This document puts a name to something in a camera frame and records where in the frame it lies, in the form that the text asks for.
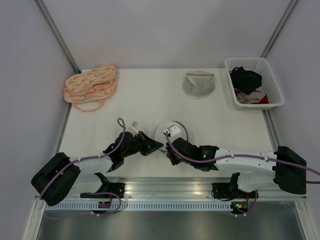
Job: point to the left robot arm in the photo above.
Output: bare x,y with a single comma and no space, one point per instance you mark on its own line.
63,176

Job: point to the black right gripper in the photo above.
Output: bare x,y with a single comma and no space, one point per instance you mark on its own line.
170,154

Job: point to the aluminium rail table edge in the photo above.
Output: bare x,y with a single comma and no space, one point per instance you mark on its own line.
154,189

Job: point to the black garment in basket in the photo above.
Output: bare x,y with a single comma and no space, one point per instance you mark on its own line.
245,81

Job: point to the red garment in basket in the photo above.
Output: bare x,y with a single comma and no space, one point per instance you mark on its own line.
265,100

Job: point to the white slotted cable duct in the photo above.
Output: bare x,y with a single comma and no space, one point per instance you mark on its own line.
96,205

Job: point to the blue-zipper white mesh laundry bag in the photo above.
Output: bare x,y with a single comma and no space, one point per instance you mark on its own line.
160,137

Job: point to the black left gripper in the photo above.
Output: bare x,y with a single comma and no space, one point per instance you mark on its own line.
149,145

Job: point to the aluminium corner post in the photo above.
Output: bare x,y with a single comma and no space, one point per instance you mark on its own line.
57,34
279,27

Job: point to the white plastic basket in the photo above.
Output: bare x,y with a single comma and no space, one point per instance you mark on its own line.
270,85

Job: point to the beige bra in basket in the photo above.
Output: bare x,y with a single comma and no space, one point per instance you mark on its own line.
252,98

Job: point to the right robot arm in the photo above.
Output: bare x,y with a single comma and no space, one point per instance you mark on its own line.
283,169

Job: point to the pink patterned laundry bag stack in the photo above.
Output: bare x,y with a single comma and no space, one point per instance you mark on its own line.
92,86

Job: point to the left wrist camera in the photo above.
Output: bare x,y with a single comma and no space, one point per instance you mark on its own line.
133,129

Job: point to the beige-trim mesh laundry bag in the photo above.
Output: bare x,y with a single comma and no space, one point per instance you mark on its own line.
198,84

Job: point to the left aluminium corner post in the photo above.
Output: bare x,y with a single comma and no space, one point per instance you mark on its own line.
57,34

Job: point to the right aluminium corner post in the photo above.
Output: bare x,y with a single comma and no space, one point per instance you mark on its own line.
279,27

